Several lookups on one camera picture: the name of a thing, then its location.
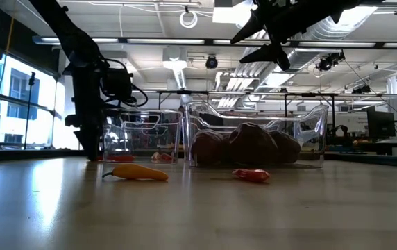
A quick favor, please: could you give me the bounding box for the black ceiling dome camera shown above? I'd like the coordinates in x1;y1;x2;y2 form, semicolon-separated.
205;54;219;70

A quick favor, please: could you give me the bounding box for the long ceiling light strip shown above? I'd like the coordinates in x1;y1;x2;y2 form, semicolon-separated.
31;35;397;49

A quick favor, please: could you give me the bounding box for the black background table frame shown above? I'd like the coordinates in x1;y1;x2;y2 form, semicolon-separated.
156;90;340;131

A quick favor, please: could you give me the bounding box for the black computer monitor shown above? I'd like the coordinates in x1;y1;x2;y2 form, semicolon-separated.
366;106;396;140

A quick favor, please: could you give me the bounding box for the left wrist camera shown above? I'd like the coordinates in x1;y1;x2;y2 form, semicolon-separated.
101;67;133;102

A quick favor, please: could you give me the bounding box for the small red pepper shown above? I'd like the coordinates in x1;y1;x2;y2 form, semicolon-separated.
97;153;136;163
232;168;271;183
151;151;178;164

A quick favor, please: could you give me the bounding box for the black left wrist camera cable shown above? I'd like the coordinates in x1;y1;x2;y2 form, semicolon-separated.
97;58;149;108

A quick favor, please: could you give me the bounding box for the silver ribbed air duct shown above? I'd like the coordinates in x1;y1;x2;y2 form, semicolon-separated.
215;13;359;108

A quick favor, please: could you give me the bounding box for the white ceiling vent pipe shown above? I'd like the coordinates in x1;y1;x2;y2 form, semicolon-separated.
162;47;189;90

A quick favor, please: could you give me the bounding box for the small orange pepper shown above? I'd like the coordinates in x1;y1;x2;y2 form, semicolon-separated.
101;163;169;182

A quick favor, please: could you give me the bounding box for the dark red fruit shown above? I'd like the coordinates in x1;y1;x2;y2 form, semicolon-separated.
270;131;303;165
227;122;280;166
190;128;226;166

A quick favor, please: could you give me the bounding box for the black ceiling rail camera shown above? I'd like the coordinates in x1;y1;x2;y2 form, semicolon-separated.
315;51;346;72

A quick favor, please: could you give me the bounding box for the clear plastic basket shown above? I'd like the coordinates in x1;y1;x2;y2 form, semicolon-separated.
102;108;185;165
183;100;330;170

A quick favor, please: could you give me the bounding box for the white cable coil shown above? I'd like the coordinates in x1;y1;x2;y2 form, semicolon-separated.
179;10;199;30

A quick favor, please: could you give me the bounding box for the background work desk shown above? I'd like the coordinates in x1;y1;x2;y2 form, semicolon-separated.
323;137;397;156

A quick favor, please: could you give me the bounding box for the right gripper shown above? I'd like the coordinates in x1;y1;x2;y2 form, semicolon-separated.
230;0;310;72

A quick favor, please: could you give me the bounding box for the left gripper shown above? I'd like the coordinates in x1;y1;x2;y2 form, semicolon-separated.
65;64;103;163

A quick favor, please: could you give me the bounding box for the black tripod stand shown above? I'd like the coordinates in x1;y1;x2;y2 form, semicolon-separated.
23;71;37;151

